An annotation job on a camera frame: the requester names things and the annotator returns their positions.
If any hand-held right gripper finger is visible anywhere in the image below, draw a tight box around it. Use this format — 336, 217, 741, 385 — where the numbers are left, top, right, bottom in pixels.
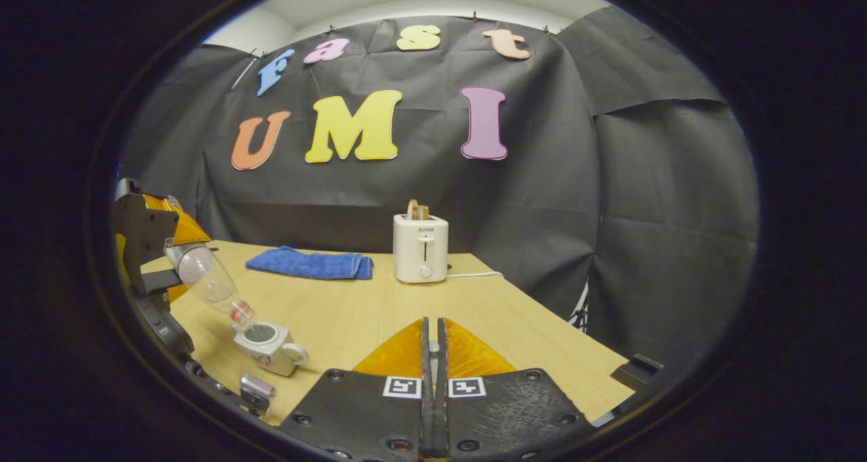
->
279, 316, 434, 462
437, 316, 597, 462

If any clear plastic water bottle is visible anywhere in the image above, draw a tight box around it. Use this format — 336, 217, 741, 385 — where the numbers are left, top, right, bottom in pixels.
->
165, 242, 257, 332

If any white ceramic teacup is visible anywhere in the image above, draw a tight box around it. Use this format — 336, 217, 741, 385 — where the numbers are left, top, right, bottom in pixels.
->
234, 322, 310, 377

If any white toaster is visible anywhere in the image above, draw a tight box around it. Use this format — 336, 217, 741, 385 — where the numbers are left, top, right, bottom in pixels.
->
393, 214, 450, 284

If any folded blue towel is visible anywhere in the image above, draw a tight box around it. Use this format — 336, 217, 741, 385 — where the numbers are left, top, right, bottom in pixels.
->
245, 246, 374, 280

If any black backdrop cloth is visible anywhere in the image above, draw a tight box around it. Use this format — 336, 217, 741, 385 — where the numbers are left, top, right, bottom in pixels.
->
119, 5, 759, 368

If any white backdrop frame leg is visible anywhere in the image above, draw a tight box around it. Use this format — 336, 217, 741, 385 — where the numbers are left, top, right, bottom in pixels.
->
571, 280, 591, 333

